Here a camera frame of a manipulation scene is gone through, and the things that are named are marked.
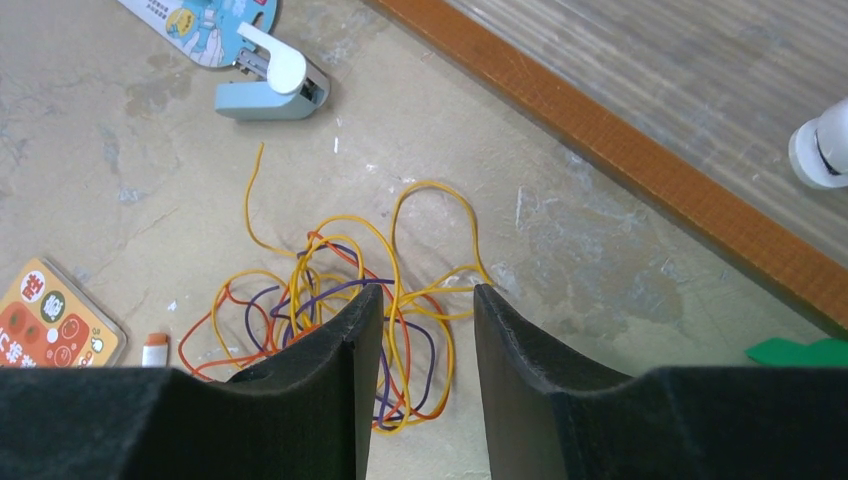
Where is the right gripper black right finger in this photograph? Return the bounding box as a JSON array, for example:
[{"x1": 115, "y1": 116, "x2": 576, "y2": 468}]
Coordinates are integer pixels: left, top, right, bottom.
[{"x1": 473, "y1": 284, "x2": 847, "y2": 479}]

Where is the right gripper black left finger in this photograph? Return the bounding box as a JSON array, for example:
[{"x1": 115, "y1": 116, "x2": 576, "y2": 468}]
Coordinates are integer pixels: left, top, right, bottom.
[{"x1": 1, "y1": 285, "x2": 383, "y2": 479}]

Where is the yellow cable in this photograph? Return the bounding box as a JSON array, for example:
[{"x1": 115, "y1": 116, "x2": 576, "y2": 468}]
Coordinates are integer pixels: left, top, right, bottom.
[{"x1": 210, "y1": 142, "x2": 495, "y2": 437}]

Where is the green plastic bin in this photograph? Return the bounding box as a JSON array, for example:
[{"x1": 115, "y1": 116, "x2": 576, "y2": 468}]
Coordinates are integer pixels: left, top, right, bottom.
[{"x1": 745, "y1": 338, "x2": 847, "y2": 368}]

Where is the red marker pen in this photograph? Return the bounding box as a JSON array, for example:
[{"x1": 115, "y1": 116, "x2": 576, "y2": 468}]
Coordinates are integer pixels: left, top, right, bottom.
[{"x1": 141, "y1": 332, "x2": 170, "y2": 368}]

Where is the orange snack packet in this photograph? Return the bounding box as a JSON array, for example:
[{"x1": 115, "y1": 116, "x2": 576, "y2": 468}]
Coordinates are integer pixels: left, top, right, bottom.
[{"x1": 1, "y1": 258, "x2": 128, "y2": 368}]

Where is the wooden shelf rack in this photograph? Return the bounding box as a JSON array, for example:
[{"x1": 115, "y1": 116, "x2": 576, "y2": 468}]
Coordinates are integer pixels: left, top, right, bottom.
[{"x1": 370, "y1": 1, "x2": 847, "y2": 334}]

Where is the white stapler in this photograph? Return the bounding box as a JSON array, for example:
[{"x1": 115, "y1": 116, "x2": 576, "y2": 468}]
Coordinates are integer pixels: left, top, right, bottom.
[{"x1": 788, "y1": 98, "x2": 847, "y2": 190}]

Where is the blue toothbrush blister pack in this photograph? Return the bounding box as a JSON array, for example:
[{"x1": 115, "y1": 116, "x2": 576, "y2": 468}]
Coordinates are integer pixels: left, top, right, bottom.
[{"x1": 120, "y1": 0, "x2": 279, "y2": 69}]

